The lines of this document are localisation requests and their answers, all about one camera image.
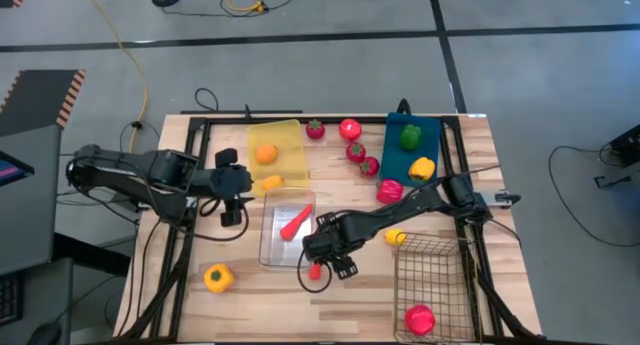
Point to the clear plastic bin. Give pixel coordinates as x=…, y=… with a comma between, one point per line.
x=280, y=255

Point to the green toy bell pepper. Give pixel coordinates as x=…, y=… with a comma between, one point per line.
x=410, y=137

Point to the red toy bell pepper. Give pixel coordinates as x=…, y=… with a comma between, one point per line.
x=389, y=191

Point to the thin black rail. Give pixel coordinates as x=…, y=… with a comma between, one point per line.
x=275, y=112

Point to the translucent yellow plastic bin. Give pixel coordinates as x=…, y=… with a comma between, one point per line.
x=287, y=140

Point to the silver table clamp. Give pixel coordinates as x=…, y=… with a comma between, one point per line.
x=500, y=199

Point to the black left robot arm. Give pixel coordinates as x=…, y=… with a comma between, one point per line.
x=125, y=170

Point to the large red toy tomato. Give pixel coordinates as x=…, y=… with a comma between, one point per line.
x=419, y=320

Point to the blue plastic bin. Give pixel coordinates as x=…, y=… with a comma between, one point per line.
x=392, y=150

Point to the yellow toy bell pepper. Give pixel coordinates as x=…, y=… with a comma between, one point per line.
x=421, y=169
x=218, y=279

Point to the toy orange fruit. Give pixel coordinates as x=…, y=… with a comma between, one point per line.
x=266, y=154

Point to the black metal table frame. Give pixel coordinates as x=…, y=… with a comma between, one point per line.
x=225, y=120

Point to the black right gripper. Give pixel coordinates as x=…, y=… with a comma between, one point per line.
x=330, y=242

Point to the computer screen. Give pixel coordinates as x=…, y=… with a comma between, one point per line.
x=12, y=169

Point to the black computer mouse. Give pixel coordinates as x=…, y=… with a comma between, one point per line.
x=45, y=335

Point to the grey desk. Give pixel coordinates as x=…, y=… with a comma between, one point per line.
x=30, y=220

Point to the yellow toy lemon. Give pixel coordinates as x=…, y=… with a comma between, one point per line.
x=394, y=237

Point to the orange-red toy carrot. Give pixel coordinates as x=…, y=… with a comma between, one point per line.
x=295, y=224
x=314, y=272

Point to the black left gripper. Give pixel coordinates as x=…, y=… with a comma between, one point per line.
x=232, y=180

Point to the red-orange stickered toy tomato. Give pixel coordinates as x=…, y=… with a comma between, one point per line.
x=350, y=130

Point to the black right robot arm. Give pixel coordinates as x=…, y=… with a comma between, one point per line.
x=415, y=202

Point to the black keyboard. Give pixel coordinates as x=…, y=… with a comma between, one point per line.
x=9, y=300

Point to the black equipment box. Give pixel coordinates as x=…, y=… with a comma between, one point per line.
x=627, y=145

